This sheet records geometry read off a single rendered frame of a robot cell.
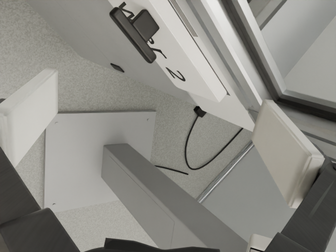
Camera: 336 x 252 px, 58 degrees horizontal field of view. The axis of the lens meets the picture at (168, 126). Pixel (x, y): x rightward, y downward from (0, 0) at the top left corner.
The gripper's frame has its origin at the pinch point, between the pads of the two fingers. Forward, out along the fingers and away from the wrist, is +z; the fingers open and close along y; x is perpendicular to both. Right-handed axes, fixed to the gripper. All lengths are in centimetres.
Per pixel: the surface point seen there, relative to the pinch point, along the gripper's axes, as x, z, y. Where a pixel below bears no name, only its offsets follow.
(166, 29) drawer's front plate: 2.3, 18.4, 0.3
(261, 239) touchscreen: -30.7, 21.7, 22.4
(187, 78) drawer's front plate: -4.5, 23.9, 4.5
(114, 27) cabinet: -1.7, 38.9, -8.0
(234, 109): -8.2, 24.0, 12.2
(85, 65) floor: -29, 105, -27
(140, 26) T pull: 2.2, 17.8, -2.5
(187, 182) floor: -96, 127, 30
